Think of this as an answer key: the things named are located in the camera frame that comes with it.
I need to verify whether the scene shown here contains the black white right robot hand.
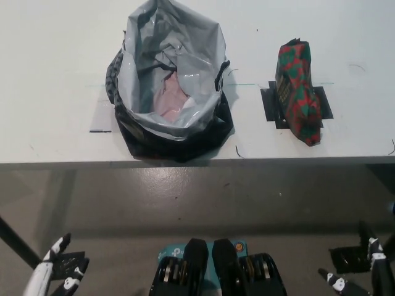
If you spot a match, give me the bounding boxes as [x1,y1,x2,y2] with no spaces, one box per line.
[318,220,395,296]

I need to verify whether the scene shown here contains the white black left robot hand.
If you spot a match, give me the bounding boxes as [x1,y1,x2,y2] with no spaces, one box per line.
[23,233,90,296]

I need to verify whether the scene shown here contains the red green coffee bean bag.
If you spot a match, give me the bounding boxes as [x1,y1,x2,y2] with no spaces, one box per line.
[275,38,323,147]

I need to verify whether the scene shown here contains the black plastic bag grey inside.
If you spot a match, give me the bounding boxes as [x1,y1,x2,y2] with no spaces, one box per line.
[106,0,235,163]

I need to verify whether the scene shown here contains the teal router box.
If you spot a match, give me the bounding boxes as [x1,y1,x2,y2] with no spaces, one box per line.
[157,240,247,282]

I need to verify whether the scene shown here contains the clear tape sheet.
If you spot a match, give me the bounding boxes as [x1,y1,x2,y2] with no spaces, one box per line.
[89,99,118,132]

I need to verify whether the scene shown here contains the large black tape patch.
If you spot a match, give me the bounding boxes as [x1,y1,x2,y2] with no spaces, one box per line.
[260,80,335,129]

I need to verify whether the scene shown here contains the pink crumpled plastic sheet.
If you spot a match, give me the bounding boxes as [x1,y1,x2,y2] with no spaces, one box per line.
[153,72,194,117]

